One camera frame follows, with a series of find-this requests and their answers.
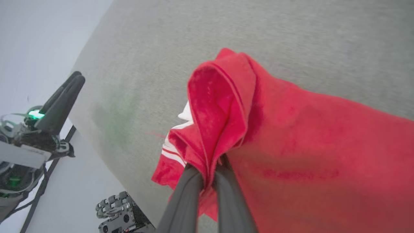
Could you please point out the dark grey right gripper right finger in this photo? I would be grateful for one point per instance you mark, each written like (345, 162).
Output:
(231, 204)

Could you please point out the dark metal frame strip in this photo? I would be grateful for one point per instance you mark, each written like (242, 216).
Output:
(42, 187)

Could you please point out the red and white basketball jersey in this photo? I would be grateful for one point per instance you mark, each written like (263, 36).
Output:
(323, 145)

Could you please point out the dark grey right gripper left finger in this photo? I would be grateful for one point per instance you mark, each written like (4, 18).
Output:
(186, 204)

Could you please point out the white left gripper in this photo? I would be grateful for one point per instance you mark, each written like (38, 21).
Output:
(26, 145)

